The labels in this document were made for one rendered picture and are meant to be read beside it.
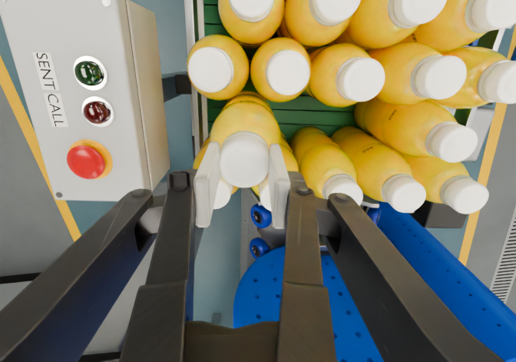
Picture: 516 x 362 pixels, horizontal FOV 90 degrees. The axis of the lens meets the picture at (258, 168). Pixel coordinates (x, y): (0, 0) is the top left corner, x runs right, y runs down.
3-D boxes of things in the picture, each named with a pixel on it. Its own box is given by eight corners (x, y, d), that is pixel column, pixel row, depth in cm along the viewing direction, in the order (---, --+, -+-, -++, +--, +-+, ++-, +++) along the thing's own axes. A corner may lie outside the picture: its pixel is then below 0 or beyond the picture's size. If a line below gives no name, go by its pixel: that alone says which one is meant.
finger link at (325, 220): (292, 210, 12) (355, 213, 12) (282, 170, 17) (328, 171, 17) (290, 237, 13) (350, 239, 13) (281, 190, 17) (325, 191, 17)
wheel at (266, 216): (263, 234, 45) (272, 230, 46) (265, 212, 43) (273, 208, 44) (247, 222, 48) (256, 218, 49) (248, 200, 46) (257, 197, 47)
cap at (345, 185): (317, 189, 30) (321, 196, 29) (345, 169, 30) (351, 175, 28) (335, 210, 32) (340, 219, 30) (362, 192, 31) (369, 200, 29)
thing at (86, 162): (77, 175, 27) (69, 180, 26) (68, 142, 26) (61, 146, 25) (111, 176, 28) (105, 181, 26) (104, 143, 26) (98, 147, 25)
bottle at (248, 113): (269, 139, 40) (283, 197, 22) (223, 137, 39) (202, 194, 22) (272, 91, 37) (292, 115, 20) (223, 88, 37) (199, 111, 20)
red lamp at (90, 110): (90, 122, 25) (82, 125, 24) (84, 99, 25) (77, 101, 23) (112, 123, 25) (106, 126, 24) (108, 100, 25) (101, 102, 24)
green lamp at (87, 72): (81, 85, 24) (74, 86, 23) (76, 59, 23) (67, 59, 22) (106, 86, 24) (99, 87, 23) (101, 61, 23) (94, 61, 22)
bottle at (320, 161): (281, 142, 47) (299, 188, 30) (312, 117, 46) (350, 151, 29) (304, 169, 49) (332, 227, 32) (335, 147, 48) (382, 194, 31)
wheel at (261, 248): (261, 268, 48) (269, 264, 49) (263, 250, 46) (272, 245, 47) (246, 253, 51) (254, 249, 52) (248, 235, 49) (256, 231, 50)
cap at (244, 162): (266, 179, 22) (268, 188, 20) (220, 177, 22) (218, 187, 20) (269, 134, 21) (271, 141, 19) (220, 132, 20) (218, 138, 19)
